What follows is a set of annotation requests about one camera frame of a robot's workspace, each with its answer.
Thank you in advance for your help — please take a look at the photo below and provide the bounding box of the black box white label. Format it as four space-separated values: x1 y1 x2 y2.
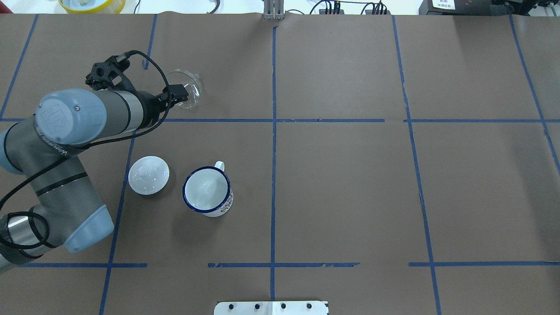
418 0 523 16

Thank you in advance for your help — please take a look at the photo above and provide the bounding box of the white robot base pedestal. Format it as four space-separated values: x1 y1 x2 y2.
213 301 329 315

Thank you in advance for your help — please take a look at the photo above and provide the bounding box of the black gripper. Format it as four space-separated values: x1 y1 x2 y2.
139 84 189 127

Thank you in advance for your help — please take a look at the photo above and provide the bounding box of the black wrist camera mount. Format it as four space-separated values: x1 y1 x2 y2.
85 54 134 92

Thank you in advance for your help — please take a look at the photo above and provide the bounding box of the white ceramic lid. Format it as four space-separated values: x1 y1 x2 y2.
128 156 170 196

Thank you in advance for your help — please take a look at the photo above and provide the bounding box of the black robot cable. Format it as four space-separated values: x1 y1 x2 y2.
0 50 172 259

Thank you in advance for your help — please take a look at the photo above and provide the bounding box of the aluminium frame post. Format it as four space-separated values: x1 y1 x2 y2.
262 0 285 21

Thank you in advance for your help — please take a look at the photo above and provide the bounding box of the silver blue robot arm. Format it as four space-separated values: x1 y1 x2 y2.
1 84 189 273

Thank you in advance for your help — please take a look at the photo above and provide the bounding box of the white enamel mug blue rim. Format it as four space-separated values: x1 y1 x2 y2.
182 161 234 217

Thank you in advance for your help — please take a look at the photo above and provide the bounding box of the yellow tape roll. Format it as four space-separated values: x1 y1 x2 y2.
58 0 126 14

